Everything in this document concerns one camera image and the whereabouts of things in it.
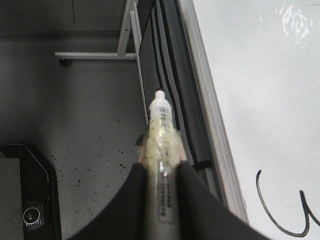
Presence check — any grey slatted panel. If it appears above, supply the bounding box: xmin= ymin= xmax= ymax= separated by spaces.
xmin=138 ymin=0 xmax=223 ymax=201

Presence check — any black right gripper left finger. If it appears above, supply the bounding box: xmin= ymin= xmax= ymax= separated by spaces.
xmin=70 ymin=163 xmax=147 ymax=240

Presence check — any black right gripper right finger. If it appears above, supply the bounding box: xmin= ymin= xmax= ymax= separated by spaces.
xmin=176 ymin=162 xmax=267 ymax=240

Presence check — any grey metal stand frame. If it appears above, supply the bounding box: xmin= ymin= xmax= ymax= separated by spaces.
xmin=54 ymin=0 xmax=149 ymax=124

